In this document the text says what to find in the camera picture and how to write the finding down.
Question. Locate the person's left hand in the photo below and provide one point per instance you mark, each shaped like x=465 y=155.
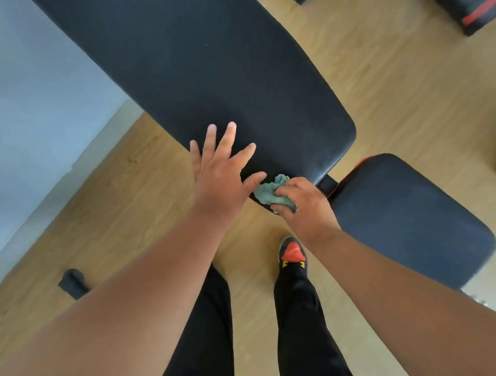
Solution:
x=219 y=186

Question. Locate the person's right hand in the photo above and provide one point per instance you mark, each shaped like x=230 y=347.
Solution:
x=314 y=217

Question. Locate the green cleaning cloth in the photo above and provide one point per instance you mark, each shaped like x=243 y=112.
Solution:
x=265 y=195

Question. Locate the black weight bench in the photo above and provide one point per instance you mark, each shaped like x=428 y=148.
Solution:
x=193 y=69

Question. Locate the person's right forearm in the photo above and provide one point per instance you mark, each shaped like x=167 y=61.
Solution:
x=407 y=310

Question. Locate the person's left forearm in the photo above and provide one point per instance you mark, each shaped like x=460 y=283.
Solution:
x=116 y=310

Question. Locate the person's right red black shoe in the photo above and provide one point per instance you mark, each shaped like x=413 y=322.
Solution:
x=292 y=253

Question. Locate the person's black trousers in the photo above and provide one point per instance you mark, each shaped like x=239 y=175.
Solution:
x=302 y=329

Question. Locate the black striped sit-up bench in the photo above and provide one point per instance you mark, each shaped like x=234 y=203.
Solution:
x=457 y=7

